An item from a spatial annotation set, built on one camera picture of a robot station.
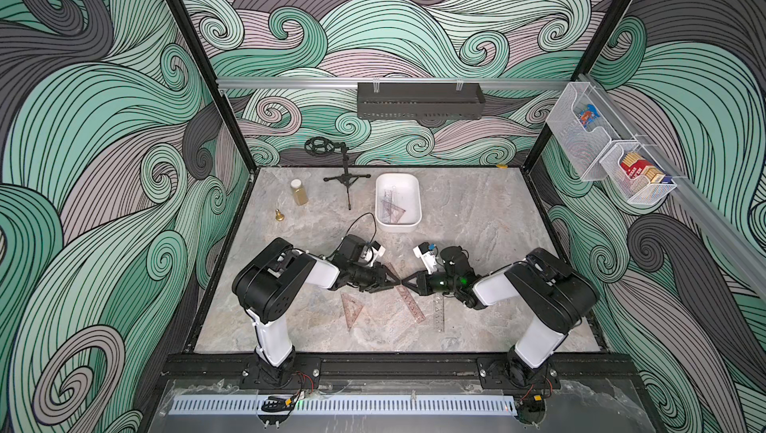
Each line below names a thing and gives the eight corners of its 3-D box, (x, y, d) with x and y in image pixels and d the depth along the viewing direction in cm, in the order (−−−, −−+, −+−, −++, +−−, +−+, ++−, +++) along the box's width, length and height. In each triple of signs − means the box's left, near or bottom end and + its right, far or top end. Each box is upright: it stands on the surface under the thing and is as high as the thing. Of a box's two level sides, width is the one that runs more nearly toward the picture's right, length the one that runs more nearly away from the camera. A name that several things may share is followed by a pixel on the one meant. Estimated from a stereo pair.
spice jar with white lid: (294, 205, 111) (289, 188, 104) (297, 195, 114) (291, 179, 107) (307, 205, 111) (302, 188, 104) (309, 195, 114) (305, 179, 107)
